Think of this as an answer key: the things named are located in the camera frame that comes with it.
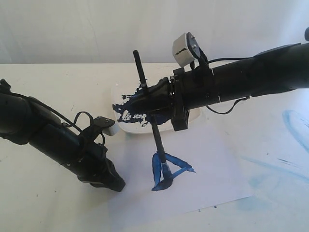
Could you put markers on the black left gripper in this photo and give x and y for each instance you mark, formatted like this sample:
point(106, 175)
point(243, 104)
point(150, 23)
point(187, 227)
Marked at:
point(79, 154)

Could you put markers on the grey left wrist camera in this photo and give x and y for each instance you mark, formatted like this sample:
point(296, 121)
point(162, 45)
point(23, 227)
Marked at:
point(106, 126)

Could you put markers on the black paintbrush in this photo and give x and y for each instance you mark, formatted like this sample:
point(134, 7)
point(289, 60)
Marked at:
point(155, 129)

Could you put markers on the white square paint plate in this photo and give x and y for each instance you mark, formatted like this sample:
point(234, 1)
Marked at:
point(129, 123)

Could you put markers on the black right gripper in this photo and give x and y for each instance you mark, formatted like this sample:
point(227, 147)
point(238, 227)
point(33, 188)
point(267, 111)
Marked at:
point(191, 90)

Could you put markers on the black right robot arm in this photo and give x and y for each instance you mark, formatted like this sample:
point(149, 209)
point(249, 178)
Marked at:
point(274, 71)

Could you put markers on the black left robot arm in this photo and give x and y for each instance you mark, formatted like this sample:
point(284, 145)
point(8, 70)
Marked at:
point(26, 120)

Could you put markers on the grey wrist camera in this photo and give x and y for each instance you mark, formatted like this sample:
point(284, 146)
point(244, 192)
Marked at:
point(106, 126)
point(185, 49)

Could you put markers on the white paper sheet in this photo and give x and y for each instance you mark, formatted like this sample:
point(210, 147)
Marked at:
point(216, 176)

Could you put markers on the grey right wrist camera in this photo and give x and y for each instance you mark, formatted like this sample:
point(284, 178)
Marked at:
point(185, 49)

